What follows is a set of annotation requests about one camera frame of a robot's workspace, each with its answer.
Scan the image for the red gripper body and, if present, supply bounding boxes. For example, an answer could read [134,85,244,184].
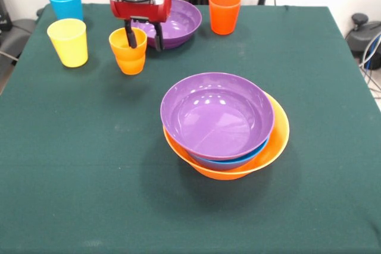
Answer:
[109,0,173,24]

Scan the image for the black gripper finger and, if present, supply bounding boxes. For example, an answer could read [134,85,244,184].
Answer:
[123,19,138,49]
[152,21,165,52]

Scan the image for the orange cup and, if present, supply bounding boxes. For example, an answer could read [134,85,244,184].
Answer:
[108,27,148,76]

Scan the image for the purple bowl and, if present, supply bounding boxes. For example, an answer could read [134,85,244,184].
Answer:
[160,71,275,161]
[130,0,203,49]

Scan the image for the large blue bowl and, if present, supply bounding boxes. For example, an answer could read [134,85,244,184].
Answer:
[187,137,270,171]

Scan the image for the yellow cup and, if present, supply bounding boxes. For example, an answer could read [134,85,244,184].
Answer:
[46,18,89,68]

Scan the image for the red cup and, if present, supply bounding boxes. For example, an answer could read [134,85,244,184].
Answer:
[208,0,242,36]

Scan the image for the blue cup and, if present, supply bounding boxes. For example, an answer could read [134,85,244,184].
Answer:
[47,0,84,22]

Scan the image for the large orange bowl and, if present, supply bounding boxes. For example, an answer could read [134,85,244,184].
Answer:
[163,92,291,181]

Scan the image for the dark green tablecloth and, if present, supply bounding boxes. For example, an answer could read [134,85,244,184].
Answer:
[0,3,381,254]

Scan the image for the black floor base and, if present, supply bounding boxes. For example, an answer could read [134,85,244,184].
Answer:
[345,12,381,58]

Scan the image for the bundle of cables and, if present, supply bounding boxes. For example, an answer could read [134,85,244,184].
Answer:
[358,32,381,100]

